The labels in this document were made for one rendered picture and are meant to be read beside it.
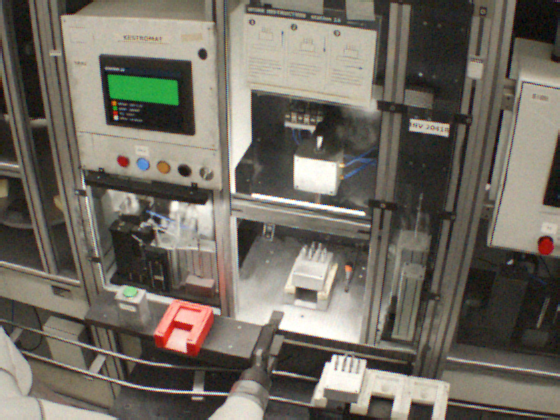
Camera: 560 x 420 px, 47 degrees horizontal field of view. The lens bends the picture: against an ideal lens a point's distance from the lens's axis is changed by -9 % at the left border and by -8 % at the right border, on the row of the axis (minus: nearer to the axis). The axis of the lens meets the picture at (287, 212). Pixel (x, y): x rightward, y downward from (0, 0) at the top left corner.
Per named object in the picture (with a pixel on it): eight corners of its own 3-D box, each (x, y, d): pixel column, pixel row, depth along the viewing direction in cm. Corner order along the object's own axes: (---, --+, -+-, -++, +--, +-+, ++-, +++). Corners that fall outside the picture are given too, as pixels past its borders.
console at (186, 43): (77, 174, 185) (54, 20, 158) (122, 124, 207) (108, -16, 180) (217, 197, 176) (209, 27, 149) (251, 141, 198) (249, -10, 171)
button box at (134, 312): (120, 325, 202) (114, 296, 195) (130, 308, 208) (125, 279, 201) (143, 331, 200) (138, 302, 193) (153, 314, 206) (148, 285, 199)
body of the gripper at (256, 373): (267, 404, 158) (278, 376, 165) (267, 382, 153) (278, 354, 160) (237, 397, 160) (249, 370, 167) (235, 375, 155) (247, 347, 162)
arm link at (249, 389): (263, 400, 148) (270, 381, 153) (224, 391, 150) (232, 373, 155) (264, 424, 154) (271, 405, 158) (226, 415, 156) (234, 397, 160)
